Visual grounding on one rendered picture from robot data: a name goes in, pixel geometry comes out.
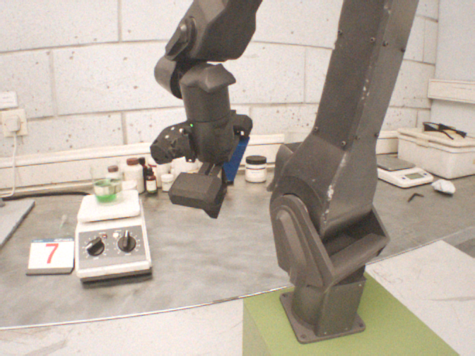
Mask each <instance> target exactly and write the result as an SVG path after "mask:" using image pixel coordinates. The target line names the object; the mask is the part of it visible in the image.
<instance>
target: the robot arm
mask: <svg viewBox="0 0 475 356"><path fill-rule="evenodd" d="M262 2H263V0H193V2H192V4H191V5H190V7H189V8H188V9H187V12H186V13H185V15H184V16H183V18H182V19H181V20H180V22H179V24H178V26H177V28H176V30H175V32H174V33H173V35H172V37H171V38H170V40H169V41H168V43H167V44H166V46H165V54H164V55H163V56H162V57H161V58H159V60H158V62H157V63H156V66H155V67H154V71H153V72H154V77H155V80H156V82H157V83H158V84H159V85H160V86H161V87H162V88H164V89H165V90H167V91H168V92H169V93H170V94H172V95H173V96H175V97H176V98H178V99H180V100H183V103H184V110H185V113H186V117H187V120H186V121H184V122H180V123H178V124H173V125H171V126H167V127H166V128H164V129H163V130H162V131H161V132H160V133H159V135H158V136H157V138H156V139H155V140H154V142H152V144H151V146H150V151H151V157H152V158H153V160H154V161H155V163H156V164H158V165H164V164H168V163H171V162H172V161H173V160H174V159H178V158H183V157H185V160H186V162H189V163H195V161H196V159H198V161H199V162H202V163H203V164H202V166H201V167H200V169H199V171H198V172H197V173H196V172H193V173H188V172H180V173H179V175H178V176H177V178H176V179H175V181H174V182H173V184H172V186H171V187H170V189H169V190H168V196H169V198H170V201H171V203H172V204H175V205H179V206H186V207H190V208H198V209H202V210H204V212H205V213H206V214H207V215H208V216H209V217H210V218H214V219H217V218H218V214H219V213H220V210H221V206H222V203H223V199H224V198H225V193H226V189H223V185H222V181H221V179H220V178H219V177H217V176H218V174H219V172H220V171H221V168H222V166H223V169H224V171H225V175H226V177H227V180H228V181H234V179H235V176H236V174H237V172H238V168H239V166H240V163H241V161H242V158H243V155H244V154H245V151H246V148H247V145H248V143H249V141H250V132H251V130H252V128H253V123H252V119H251V118H250V117H248V116H247V115H246V114H237V113H236V109H231V108H230V96H229V89H228V86H229V85H232V84H235V83H236V79H235V77H234V75H233V74H232V73H231V72H229V71H228V70H226V69H225V67H224V66H223V65H222V63H219V64H216V65H214V64H210V63H207V62H226V61H227V60H236V59H239V58H240V57H241V56H242V55H243V53H244V52H245V50H246V49H247V46H248V44H249V43H250V40H251V39H252V37H253V35H254V33H255V31H256V29H257V18H256V13H257V11H258V9H259V7H260V5H261V3H262ZM418 3H419V0H343V3H342V7H341V12H340V16H339V22H338V25H337V29H336V34H335V38H334V44H333V47H332V52H331V56H330V60H329V65H328V69H327V74H326V77H325V81H324V86H323V89H322V94H321V98H320V101H319V106H318V109H317V114H316V117H315V122H314V125H313V128H312V130H311V132H310V133H309V134H308V135H307V137H306V138H305V139H304V141H301V142H295V143H286V144H281V145H280V147H279V149H278V151H277V154H276V159H275V168H274V175H273V177H272V180H271V182H270V184H269V185H268V187H267V188H266V190H267V191H268V192H272V194H271V198H270V203H269V215H270V217H271V226H272V230H273V235H274V244H275V248H276V256H277V261H278V266H279V267H280V268H281V269H283V270H284V271H285V272H287V273H288V276H289V282H290V283H291V284H293V285H294V286H295V287H294V291H291V292H282V293H281V294H280V296H279V299H280V301H281V304H282V306H283V309H284V311H285V313H286V316H287V318H288V320H289V323H290V325H291V328H292V329H293V332H294V334H295V337H296V339H297V341H298V342H299V343H300V344H303V345H305V344H309V343H316V342H320V341H324V340H330V339H334V338H340V337H344V336H349V335H353V334H356V333H361V332H364V330H365V327H366V325H365V323H364V321H363V320H362V318H361V317H360V316H359V314H358V313H357V311H358V306H359V304H360V300H361V297H362V294H363V290H364V287H365V283H366V280H367V279H366V277H365V276H364V273H365V264H366V263H367V262H369V261H370V260H372V259H373V258H375V257H377V256H379V255H380V254H381V253H382V252H383V250H384V249H385V247H386V246H387V245H388V244H389V242H390V236H389V235H388V233H387V231H386V229H385V226H384V225H383V223H382V221H381V219H380V217H379V215H378V214H377V211H376V210H375V207H374V205H373V199H374V195H375V190H376V186H377V181H378V172H377V156H376V144H377V139H378V137H379V135H380V130H381V128H382V124H383V121H384V119H385V115H386V113H387V109H388V107H389V103H390V100H391V97H392V93H393V91H394V87H395V84H396V82H397V77H398V75H399V70H400V68H401V63H402V61H403V58H404V54H405V51H406V46H407V44H408V41H409V36H410V33H411V29H412V26H413V23H414V18H415V15H416V11H417V8H418ZM241 131H243V134H244V135H241Z"/></svg>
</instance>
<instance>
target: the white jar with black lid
mask: <svg viewBox="0 0 475 356"><path fill-rule="evenodd" d="M245 162H246V163H245V179H246V180H247V181H249V182H264V181H265V180H266V157H264V156H261V155H250V156H247V157H246V158H245Z"/></svg>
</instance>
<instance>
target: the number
mask: <svg viewBox="0 0 475 356"><path fill-rule="evenodd" d="M72 246H73V242H45V243H33V246H32V252H31V258H30V266H35V265H56V264H71V257H72Z"/></svg>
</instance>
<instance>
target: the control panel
mask: <svg viewBox="0 0 475 356"><path fill-rule="evenodd" d="M125 231H128V232H129V235H130V236H132V237H133V238H134V239H135V240H136V246H135V248H134V249H133V250H131V251H128V252H125V251H122V250H120V249H119V247H118V240H119V239H120V238H121V237H123V236H124V232H125ZM114 233H117V234H118V236H117V237H114ZM103 235H107V237H106V238H103V237H102V236H103ZM96 237H101V239H102V242H103V244H104V246H105V248H104V251H103V252H102V253H101V254H100V255H98V256H91V255H90V254H89V253H88V252H87V251H86V245H87V243H89V241H91V240H93V239H95V238H96ZM145 260H147V259H146V250H145V244H144V240H143V230H142V226H141V225H133V226H127V227H116V228H110V229H104V230H93V231H87V232H79V233H78V267H79V268H80V269H83V268H94V267H100V266H110V265H116V264H121V263H131V262H137V261H145Z"/></svg>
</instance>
